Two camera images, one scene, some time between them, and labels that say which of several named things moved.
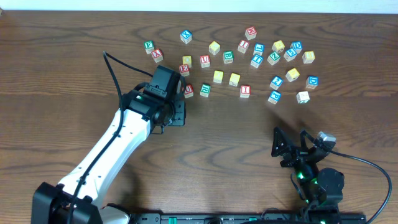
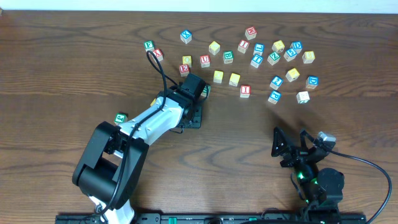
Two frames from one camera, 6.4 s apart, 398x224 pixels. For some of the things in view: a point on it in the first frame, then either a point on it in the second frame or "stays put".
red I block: [245, 91] stays put
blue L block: [259, 48] stays put
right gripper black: [296, 157] stays put
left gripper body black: [180, 112] → [195, 115]
